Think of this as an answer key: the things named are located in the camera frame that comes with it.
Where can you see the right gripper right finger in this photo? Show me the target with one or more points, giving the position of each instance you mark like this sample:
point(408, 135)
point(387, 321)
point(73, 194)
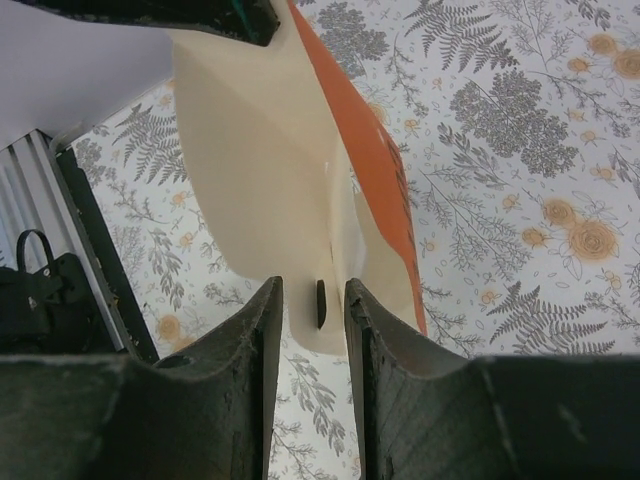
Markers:
point(423, 412)

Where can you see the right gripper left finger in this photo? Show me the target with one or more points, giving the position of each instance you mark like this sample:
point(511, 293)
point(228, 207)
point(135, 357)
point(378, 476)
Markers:
point(205, 412)

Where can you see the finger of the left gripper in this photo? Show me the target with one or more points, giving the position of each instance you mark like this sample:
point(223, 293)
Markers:
point(253, 22)

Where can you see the white paper coffee filter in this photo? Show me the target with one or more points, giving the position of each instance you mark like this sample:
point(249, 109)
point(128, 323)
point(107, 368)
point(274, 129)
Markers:
point(270, 173)

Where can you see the orange coffee filter box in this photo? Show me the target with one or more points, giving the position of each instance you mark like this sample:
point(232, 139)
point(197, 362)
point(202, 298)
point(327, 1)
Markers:
point(369, 219)

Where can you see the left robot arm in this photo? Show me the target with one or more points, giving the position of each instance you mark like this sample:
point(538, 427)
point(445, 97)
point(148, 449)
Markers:
point(64, 65)

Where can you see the floral tablecloth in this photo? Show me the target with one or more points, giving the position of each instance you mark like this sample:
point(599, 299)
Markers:
point(518, 124)

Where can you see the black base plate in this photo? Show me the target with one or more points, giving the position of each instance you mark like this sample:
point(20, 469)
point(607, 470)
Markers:
point(120, 294)

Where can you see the aluminium frame rail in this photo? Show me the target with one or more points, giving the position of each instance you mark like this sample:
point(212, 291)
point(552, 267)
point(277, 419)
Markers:
point(35, 196)

